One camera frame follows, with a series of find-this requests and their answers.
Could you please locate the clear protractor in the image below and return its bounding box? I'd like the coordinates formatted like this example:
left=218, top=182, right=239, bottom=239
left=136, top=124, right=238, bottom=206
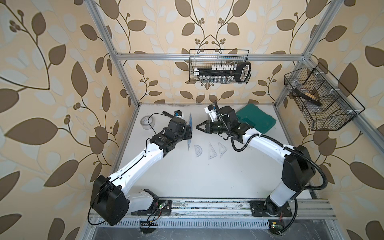
left=194, top=145, right=203, bottom=158

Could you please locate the blue ruler set pouch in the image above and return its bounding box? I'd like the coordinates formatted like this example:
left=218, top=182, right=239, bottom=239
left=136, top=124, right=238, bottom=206
left=187, top=114, right=193, bottom=151

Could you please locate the green plastic tool case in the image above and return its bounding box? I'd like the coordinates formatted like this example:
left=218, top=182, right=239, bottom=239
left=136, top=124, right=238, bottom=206
left=236, top=104, right=277, bottom=134

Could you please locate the black socket bit holder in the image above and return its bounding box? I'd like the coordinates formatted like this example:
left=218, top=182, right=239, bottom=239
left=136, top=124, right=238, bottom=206
left=192, top=62, right=252, bottom=84

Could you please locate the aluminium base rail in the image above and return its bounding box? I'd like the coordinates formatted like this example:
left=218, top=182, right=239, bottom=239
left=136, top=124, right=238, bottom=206
left=88, top=197, right=337, bottom=229

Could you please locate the aluminium frame back bar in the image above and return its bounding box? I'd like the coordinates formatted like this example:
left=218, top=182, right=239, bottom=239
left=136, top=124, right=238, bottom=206
left=115, top=52, right=305, bottom=62

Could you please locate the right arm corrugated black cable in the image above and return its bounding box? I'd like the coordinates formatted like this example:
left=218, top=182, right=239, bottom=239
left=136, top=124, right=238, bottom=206
left=214, top=101, right=328, bottom=235

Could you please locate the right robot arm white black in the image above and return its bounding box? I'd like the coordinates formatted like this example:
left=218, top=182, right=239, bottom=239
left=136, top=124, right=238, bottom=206
left=196, top=104, right=328, bottom=217

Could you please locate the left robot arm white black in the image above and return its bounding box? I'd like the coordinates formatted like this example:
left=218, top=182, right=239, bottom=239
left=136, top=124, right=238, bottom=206
left=90, top=117, right=192, bottom=226

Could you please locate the dark object in right basket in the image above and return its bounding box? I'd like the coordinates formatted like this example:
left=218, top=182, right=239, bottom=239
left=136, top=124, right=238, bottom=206
left=293, top=88, right=323, bottom=107

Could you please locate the clear triangle ruler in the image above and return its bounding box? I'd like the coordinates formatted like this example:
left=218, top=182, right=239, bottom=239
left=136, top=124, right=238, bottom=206
left=208, top=142, right=217, bottom=160
left=218, top=143, right=228, bottom=157

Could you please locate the wire basket black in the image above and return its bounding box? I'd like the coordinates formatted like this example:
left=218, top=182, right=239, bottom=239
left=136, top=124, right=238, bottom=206
left=284, top=63, right=366, bottom=131
left=189, top=49, right=252, bottom=85

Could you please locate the clear tape roll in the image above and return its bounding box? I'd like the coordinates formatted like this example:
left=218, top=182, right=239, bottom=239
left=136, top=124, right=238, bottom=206
left=140, top=116, right=156, bottom=130

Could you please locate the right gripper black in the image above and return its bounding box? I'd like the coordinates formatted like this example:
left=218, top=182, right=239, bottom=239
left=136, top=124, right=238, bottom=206
left=196, top=119, right=231, bottom=134

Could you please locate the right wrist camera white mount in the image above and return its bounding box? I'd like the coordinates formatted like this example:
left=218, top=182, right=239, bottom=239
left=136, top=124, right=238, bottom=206
left=205, top=105, right=218, bottom=122

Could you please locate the right wire basket black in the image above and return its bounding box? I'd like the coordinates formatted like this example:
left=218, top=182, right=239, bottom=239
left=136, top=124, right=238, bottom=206
left=284, top=63, right=366, bottom=131

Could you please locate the back wire basket black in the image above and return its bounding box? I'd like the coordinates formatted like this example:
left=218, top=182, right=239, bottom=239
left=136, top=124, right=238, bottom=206
left=189, top=49, right=252, bottom=85

